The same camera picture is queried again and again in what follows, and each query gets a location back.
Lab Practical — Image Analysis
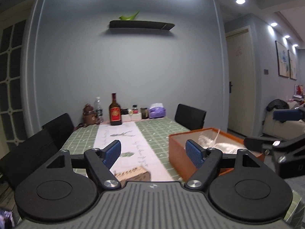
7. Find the beige sofa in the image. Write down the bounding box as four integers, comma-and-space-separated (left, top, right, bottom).
263, 100, 305, 141

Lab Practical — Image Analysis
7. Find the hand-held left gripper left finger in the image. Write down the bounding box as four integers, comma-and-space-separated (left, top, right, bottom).
46, 139, 122, 191

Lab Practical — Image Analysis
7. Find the cream interior door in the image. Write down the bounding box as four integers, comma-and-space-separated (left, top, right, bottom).
226, 29, 255, 136

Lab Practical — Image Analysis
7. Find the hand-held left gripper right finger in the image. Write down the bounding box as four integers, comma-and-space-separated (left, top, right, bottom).
185, 139, 262, 191

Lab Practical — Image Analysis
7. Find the brown bottle with red label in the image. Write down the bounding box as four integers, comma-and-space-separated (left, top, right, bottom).
109, 93, 122, 126

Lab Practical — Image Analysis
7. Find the translucent plastic wrap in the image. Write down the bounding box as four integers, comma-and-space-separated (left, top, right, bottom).
198, 129, 246, 154

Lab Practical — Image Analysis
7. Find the white printed table runner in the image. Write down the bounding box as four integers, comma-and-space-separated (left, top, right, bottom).
93, 122, 177, 182

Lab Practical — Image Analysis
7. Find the black wall shelf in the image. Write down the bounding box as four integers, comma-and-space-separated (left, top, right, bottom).
109, 20, 175, 31

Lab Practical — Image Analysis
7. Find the brown cardboard piece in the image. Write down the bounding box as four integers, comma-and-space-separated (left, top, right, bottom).
114, 167, 151, 188

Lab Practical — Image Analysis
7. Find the white condiment holder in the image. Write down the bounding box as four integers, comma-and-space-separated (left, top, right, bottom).
121, 113, 142, 122

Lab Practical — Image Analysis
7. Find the black jacket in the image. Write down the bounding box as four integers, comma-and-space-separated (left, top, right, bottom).
266, 99, 290, 111

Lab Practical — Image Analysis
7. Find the brown figurine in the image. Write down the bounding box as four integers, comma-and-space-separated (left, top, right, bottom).
82, 104, 100, 126

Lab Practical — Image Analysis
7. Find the smartphone with lit screen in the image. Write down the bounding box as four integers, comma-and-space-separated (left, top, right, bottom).
0, 207, 16, 228

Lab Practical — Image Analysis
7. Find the green checked tablecloth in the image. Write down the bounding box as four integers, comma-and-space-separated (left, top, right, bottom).
58, 117, 304, 222

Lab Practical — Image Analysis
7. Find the green leaf ornament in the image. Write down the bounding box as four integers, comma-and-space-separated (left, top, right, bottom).
119, 11, 140, 21

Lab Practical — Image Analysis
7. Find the purple tissue box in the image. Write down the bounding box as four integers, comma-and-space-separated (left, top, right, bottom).
148, 103, 166, 119

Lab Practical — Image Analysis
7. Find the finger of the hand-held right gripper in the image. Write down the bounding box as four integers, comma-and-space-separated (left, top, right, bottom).
273, 107, 305, 124
244, 135, 289, 153

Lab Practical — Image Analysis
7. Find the glass panel door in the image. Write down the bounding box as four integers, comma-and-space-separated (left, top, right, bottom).
0, 19, 27, 146

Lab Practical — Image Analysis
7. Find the large framed wall picture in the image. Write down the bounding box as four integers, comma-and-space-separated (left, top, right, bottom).
275, 40, 290, 78

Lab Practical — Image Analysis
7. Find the clear plastic water bottle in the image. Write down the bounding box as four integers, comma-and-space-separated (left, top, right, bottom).
94, 97, 104, 123

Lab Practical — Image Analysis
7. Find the orange storage box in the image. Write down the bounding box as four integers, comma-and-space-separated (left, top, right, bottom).
169, 127, 266, 181

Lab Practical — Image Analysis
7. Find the narrow framed wall picture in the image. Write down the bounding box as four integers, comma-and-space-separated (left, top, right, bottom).
288, 50, 298, 80

